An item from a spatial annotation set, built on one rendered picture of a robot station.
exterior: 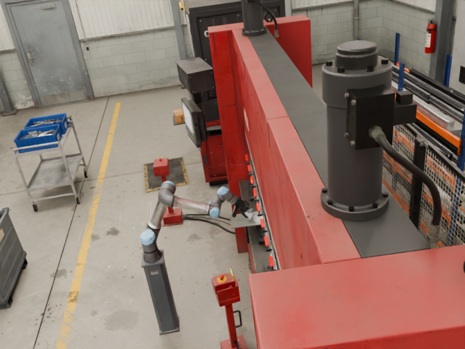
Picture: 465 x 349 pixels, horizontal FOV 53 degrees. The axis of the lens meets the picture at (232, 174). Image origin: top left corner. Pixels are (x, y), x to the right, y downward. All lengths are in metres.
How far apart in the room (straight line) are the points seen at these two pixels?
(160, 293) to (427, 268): 3.02
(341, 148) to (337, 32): 9.77
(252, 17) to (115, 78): 7.20
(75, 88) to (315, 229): 9.66
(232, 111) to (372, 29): 7.47
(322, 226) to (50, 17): 9.48
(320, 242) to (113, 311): 3.57
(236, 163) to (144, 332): 1.73
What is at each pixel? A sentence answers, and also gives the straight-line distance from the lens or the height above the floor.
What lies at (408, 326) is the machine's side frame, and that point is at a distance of 1.08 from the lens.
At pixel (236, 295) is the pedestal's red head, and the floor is 0.73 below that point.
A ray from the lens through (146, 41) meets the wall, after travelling 10.35.
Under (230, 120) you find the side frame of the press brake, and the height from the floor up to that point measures 1.51.
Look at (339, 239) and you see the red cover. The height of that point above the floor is 2.30.
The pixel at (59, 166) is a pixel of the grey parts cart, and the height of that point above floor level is 0.33.
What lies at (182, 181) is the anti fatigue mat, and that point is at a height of 0.01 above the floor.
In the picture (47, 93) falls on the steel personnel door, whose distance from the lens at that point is 10.88.
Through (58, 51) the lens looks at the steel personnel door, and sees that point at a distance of 10.57.
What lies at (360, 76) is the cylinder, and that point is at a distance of 1.18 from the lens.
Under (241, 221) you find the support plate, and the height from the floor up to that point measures 1.00.
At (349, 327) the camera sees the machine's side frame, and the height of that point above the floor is 2.30.
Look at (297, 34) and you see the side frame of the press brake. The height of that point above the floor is 2.19.
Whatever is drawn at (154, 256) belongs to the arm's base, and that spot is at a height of 0.82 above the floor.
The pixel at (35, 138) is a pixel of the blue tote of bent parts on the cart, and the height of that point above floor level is 0.99.
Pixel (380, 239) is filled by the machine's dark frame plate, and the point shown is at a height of 2.30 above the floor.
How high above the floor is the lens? 3.07
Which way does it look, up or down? 29 degrees down
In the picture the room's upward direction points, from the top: 7 degrees counter-clockwise
